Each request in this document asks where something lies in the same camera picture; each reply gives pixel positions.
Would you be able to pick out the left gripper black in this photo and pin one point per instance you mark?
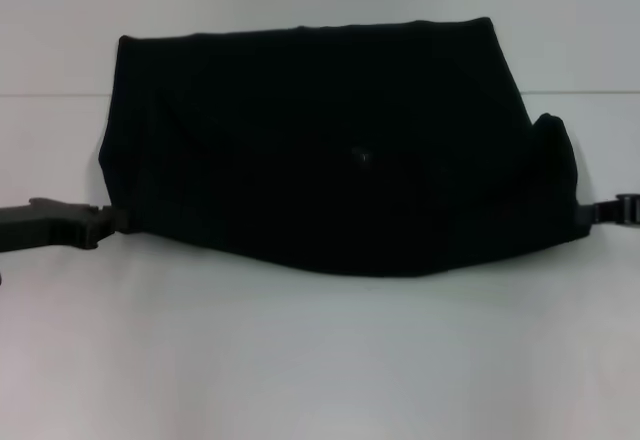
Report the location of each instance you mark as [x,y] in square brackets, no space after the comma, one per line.
[40,225]

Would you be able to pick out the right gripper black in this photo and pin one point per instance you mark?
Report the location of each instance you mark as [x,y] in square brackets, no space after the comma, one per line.
[629,208]

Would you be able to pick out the black shirt with FREE print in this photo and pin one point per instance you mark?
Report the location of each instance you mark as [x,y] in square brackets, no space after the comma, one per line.
[320,160]

